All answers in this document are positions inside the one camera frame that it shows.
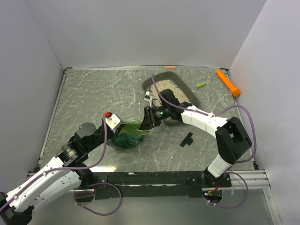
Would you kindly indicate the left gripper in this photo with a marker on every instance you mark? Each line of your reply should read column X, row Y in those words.
column 117, row 131

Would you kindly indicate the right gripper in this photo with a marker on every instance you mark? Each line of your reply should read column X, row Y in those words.
column 149, row 120

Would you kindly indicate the green litter bag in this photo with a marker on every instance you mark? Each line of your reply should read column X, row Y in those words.
column 129, row 136

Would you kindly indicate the black bag clip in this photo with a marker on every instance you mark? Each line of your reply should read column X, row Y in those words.
column 188, row 140

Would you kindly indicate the grey litter box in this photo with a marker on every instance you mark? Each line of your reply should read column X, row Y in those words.
column 170, row 80

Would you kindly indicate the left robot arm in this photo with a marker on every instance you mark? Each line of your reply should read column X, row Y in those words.
column 67, row 170

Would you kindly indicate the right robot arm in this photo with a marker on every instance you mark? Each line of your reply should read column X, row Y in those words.
column 232, row 139

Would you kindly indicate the tan small block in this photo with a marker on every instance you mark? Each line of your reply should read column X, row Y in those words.
column 170, row 67

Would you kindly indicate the green small block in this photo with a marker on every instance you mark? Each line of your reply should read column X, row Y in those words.
column 201, row 85

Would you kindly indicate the orange toy carrot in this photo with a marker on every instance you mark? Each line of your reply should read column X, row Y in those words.
column 234, row 90

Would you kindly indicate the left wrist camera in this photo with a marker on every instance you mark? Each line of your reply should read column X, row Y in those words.
column 113, row 121

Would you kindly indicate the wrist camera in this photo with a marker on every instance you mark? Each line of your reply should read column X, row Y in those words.
column 113, row 121
column 148, row 96

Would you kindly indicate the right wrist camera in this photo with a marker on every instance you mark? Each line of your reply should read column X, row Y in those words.
column 148, row 96

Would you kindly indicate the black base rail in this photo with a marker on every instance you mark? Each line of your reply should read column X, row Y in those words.
column 153, row 184

